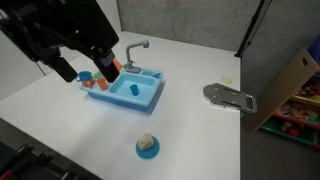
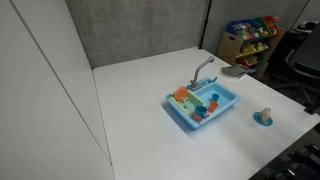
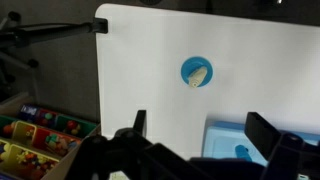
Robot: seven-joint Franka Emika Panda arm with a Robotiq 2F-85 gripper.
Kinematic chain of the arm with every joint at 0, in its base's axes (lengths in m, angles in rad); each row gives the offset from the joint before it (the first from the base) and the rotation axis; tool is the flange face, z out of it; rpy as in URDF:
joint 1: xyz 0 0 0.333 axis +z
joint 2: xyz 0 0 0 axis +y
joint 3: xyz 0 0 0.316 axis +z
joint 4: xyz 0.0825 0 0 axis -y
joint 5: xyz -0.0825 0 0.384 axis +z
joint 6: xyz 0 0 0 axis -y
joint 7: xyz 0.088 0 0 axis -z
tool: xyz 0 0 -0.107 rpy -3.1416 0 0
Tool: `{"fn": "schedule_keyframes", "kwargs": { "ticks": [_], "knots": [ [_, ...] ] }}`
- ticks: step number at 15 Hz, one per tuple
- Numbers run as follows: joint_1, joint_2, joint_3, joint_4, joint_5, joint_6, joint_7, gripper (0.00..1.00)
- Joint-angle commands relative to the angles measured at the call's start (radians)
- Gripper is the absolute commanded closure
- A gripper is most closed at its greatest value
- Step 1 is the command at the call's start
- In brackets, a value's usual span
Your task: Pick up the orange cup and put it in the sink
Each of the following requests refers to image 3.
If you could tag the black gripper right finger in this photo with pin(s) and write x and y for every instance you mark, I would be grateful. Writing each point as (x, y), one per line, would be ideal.
(266, 133)

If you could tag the light blue toy sink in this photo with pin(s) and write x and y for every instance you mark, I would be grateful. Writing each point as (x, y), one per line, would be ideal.
(220, 140)

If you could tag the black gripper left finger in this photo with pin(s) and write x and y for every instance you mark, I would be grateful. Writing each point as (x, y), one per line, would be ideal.
(126, 150)

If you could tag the yellow toy bin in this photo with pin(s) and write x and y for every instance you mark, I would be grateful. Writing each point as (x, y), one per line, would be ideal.
(31, 160)
(23, 132)

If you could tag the red toy bin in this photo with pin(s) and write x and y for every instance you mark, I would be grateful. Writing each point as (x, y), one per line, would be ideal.
(55, 142)
(45, 117)

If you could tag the cardboard box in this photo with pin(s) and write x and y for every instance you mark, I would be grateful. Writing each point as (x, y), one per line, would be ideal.
(63, 166)

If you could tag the black tripod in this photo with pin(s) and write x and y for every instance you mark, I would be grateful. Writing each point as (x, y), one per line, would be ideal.
(20, 61)

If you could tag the green toy bin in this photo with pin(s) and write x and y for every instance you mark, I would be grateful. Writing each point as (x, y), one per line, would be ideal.
(75, 126)
(6, 128)

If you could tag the blue toy bin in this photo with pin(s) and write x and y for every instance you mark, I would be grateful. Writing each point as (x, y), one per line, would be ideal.
(28, 112)

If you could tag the cream toy bread piece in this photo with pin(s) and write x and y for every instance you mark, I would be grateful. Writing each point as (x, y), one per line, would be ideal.
(196, 76)

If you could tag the round blue toy plate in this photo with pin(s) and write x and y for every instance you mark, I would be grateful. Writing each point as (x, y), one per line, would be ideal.
(186, 68)

